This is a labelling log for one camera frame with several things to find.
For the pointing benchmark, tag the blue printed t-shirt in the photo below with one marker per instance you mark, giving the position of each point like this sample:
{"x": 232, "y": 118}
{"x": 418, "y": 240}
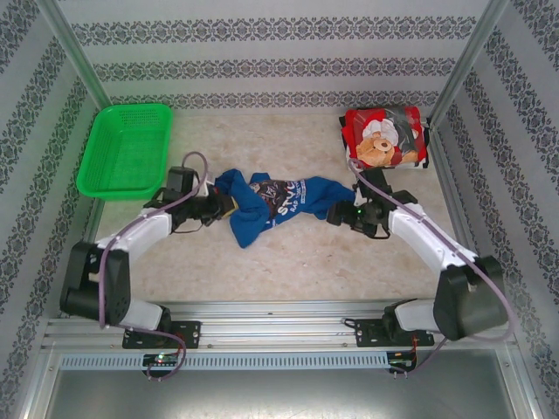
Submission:
{"x": 253, "y": 218}

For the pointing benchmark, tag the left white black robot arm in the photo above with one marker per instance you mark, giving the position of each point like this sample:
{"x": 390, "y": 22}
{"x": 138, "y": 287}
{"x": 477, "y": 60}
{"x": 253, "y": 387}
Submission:
{"x": 144, "y": 224}

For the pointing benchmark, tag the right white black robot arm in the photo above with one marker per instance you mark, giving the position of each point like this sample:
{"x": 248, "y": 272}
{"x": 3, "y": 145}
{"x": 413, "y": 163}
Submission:
{"x": 419, "y": 235}

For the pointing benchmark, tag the folded teddy bear print t-shirt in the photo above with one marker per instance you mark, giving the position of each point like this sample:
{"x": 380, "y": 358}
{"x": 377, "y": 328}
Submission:
{"x": 384, "y": 139}

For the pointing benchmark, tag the green plastic basket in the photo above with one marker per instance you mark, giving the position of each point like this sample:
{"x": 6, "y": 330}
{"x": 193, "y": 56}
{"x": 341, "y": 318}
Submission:
{"x": 124, "y": 148}

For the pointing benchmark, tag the grey metal shelf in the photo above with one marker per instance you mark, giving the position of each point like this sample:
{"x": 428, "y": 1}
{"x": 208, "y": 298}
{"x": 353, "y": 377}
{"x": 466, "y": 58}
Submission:
{"x": 279, "y": 393}

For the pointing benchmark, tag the aluminium side frame rail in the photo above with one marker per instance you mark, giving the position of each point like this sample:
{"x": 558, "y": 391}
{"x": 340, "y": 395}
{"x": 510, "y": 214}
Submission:
{"x": 456, "y": 192}
{"x": 94, "y": 222}

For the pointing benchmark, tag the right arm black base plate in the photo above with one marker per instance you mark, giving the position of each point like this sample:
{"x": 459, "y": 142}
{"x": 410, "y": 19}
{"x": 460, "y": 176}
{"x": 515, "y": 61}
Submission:
{"x": 367, "y": 334}

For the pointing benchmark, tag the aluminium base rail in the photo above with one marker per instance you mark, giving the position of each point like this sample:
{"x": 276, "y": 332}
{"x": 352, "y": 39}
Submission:
{"x": 271, "y": 323}

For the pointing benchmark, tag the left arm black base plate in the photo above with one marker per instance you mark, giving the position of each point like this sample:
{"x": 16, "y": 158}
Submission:
{"x": 188, "y": 331}

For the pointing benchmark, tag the aluminium frame post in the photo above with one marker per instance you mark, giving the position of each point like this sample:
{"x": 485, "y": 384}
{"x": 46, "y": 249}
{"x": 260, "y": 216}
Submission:
{"x": 467, "y": 65}
{"x": 74, "y": 57}

